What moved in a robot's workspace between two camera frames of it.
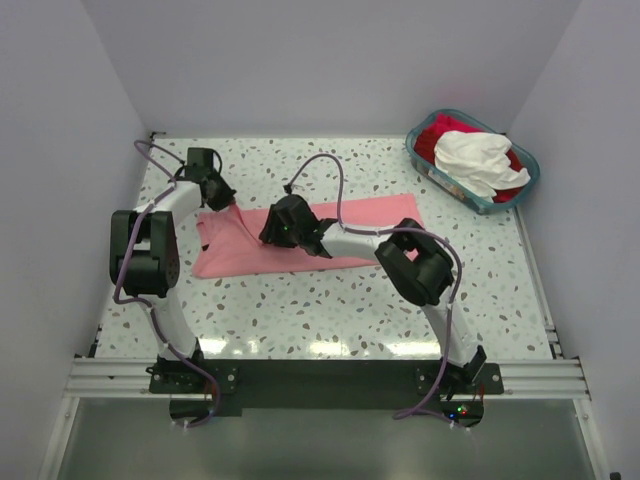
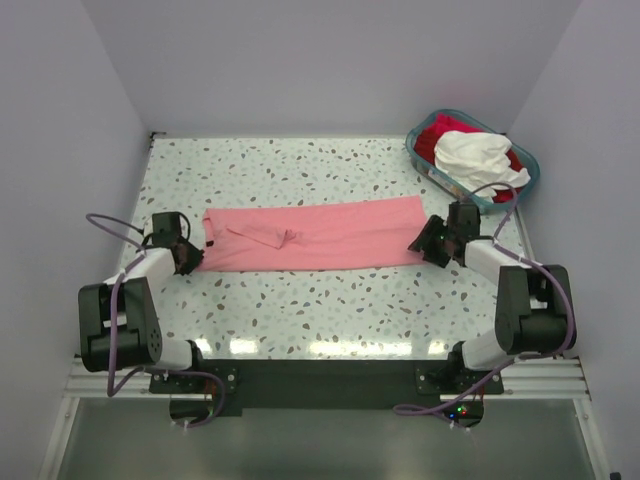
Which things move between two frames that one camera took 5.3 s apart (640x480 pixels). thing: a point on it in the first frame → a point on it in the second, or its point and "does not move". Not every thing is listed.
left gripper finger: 219,193 → 186,256
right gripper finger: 278,230 → 434,241
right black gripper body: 278,234 → 452,233
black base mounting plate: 221,387 does not move
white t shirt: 480,162 does not move
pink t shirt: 229,240 does not move
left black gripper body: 209,176 → 180,239
